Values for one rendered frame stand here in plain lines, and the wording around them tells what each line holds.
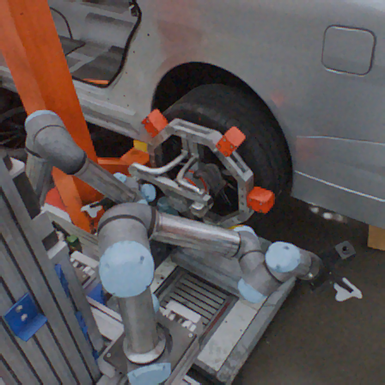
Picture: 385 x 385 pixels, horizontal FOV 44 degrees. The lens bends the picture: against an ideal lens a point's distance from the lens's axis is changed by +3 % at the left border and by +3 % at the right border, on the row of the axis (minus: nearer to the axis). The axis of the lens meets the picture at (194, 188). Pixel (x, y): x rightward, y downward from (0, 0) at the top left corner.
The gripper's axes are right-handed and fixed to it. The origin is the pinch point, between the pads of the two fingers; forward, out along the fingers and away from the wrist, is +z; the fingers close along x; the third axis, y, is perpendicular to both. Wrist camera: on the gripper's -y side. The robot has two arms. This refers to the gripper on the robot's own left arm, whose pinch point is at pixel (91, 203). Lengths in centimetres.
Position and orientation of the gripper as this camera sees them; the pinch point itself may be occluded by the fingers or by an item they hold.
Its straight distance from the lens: 216.2
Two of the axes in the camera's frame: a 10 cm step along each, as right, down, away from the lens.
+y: 3.4, 9.3, 1.4
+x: 5.1, -3.0, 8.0
